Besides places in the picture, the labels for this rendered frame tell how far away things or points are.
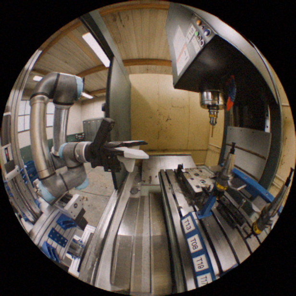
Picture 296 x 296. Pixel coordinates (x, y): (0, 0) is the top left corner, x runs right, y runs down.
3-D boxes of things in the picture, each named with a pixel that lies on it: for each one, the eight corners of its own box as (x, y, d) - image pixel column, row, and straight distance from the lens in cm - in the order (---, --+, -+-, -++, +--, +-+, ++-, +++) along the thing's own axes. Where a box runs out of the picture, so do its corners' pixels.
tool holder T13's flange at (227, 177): (235, 181, 37) (237, 175, 36) (224, 184, 32) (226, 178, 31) (224, 173, 40) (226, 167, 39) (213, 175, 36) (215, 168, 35)
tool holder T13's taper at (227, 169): (234, 174, 36) (240, 155, 34) (226, 176, 32) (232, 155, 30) (226, 168, 38) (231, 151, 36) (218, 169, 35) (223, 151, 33)
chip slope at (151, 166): (140, 194, 105) (139, 176, 88) (142, 167, 159) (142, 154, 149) (208, 188, 132) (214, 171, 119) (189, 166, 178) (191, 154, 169)
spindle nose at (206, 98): (232, 108, 56) (230, 87, 60) (210, 102, 45) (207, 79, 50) (215, 111, 67) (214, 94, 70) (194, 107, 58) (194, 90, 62)
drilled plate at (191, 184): (193, 197, 62) (195, 192, 59) (179, 175, 82) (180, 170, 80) (219, 191, 76) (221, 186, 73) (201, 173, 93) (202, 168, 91)
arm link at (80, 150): (86, 140, 37) (71, 144, 32) (95, 140, 35) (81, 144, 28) (89, 158, 39) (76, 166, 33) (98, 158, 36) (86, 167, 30)
